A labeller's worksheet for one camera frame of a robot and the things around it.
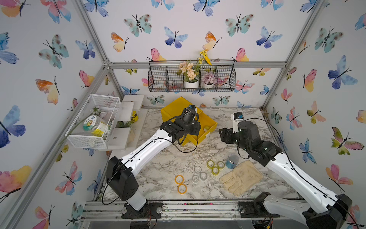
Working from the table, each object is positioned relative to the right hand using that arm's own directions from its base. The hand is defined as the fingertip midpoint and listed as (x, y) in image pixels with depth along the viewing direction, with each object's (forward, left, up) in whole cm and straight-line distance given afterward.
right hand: (226, 128), depth 74 cm
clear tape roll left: (-17, +14, -28) cm, 36 cm away
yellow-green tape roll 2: (-10, +6, -27) cm, 30 cm away
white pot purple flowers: (+31, +8, +7) cm, 33 cm away
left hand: (+3, +14, -3) cm, 14 cm away
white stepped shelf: (+9, +54, -6) cm, 55 cm away
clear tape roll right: (-16, +10, -27) cm, 33 cm away
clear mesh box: (+9, +66, +2) cm, 66 cm away
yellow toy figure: (+22, +60, -20) cm, 67 cm away
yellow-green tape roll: (+6, +9, -10) cm, 15 cm away
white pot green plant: (+11, +64, -15) cm, 67 cm away
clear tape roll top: (-12, +13, -28) cm, 33 cm away
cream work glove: (-16, -12, -27) cm, 34 cm away
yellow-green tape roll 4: (-14, +3, -27) cm, 31 cm away
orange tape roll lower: (-23, +22, -27) cm, 42 cm away
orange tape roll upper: (-19, +26, -27) cm, 42 cm away
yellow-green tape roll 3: (-8, -1, -27) cm, 28 cm away
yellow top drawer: (+12, +8, -12) cm, 19 cm away
